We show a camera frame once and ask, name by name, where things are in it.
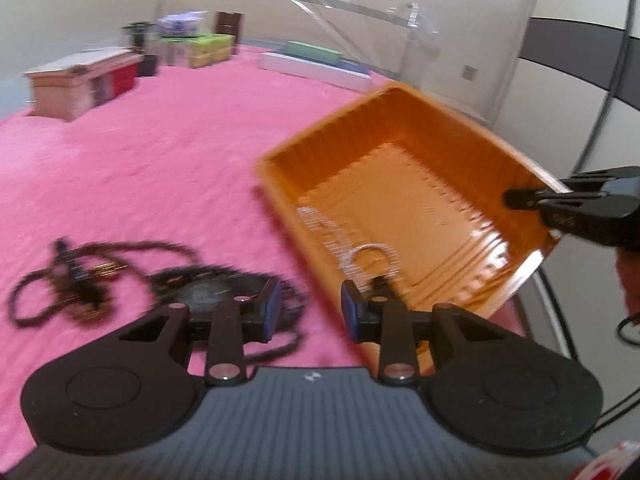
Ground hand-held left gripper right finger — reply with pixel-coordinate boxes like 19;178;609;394
341;276;531;387

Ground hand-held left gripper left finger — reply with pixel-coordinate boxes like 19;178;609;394
117;276;282;387

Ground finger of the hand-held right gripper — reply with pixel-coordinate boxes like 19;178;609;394
560;166;640;199
504;188;640;250

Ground brown bead necklace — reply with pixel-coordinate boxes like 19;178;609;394
150;260;308;362

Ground black leather wristwatch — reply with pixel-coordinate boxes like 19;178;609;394
150;265;281;322

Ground white pearl necklace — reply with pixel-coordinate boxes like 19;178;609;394
297;205;402;282

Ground orange plastic tray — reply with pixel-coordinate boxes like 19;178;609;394
255;81;571;378

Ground dark bead necklace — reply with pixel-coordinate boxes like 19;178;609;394
7;237;201;332

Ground pink fluffy blanket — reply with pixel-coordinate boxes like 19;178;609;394
0;42;531;466

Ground long white box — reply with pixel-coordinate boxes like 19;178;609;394
260;51;372;93

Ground plastic-wrapped headboard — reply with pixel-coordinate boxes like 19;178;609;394
157;0;543;126

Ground flat green box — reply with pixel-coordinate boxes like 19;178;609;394
286;41;343;65

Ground black jar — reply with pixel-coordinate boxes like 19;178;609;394
122;21;160;77

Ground dark brown box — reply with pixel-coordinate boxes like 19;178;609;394
214;11;245;46

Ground pink gift box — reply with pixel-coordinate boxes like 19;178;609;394
24;46;145;122

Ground tissue pack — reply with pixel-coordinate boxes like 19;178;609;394
157;11;211;39

